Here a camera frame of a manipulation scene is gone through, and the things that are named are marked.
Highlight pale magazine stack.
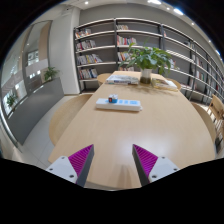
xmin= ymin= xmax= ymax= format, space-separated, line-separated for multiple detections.
xmin=105 ymin=74 xmax=140 ymax=86

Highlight grey shelf unit with books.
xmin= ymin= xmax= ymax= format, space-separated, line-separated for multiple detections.
xmin=73 ymin=17 xmax=224 ymax=104

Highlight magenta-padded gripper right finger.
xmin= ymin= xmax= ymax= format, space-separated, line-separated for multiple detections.
xmin=132 ymin=143 xmax=181 ymax=187

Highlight small white charger block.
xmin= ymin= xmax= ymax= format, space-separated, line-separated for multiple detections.
xmin=107 ymin=94 xmax=119 ymax=104

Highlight ceiling lights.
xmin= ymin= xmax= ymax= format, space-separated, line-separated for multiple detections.
xmin=83 ymin=0 xmax=222 ymax=56

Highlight green floor plant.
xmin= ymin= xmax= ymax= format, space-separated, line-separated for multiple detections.
xmin=43 ymin=66 xmax=61 ymax=83
xmin=5 ymin=92 xmax=18 ymax=110

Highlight book with colourful cover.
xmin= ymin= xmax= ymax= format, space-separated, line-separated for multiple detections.
xmin=150 ymin=77 xmax=179 ymax=92

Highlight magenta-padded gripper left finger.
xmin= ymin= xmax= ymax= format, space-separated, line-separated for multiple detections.
xmin=45 ymin=144 xmax=95 ymax=188

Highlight round-backed wooden chair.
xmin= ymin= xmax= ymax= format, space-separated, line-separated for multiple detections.
xmin=96 ymin=72 xmax=113 ymax=87
xmin=191 ymin=101 xmax=218 ymax=145
xmin=166 ymin=77 xmax=183 ymax=92
xmin=48 ymin=93 xmax=95 ymax=146

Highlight green potted plant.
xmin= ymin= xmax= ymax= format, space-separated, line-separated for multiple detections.
xmin=119 ymin=41 xmax=174 ymax=85

